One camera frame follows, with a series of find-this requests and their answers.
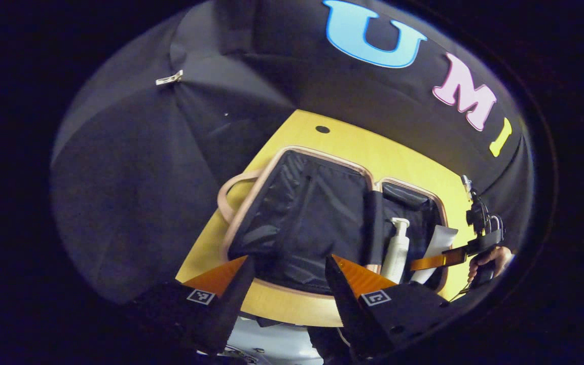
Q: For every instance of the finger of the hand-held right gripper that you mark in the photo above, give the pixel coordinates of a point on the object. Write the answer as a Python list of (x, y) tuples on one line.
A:
[(439, 260)]

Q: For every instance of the black backdrop cloth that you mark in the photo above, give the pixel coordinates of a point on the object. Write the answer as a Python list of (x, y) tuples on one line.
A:
[(145, 177)]

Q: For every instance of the white cloth clip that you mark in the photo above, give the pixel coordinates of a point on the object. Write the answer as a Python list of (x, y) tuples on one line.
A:
[(169, 78)]

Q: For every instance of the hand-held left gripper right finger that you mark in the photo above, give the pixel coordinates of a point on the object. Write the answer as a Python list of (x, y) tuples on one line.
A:
[(342, 304)]

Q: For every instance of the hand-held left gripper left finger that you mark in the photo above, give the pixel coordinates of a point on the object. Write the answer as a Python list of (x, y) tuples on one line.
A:
[(228, 304)]

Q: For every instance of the white cream tube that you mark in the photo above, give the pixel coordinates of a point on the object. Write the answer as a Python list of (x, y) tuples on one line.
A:
[(441, 238)]

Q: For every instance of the white pump bottle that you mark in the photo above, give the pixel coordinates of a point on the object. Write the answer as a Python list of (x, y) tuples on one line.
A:
[(397, 253)]

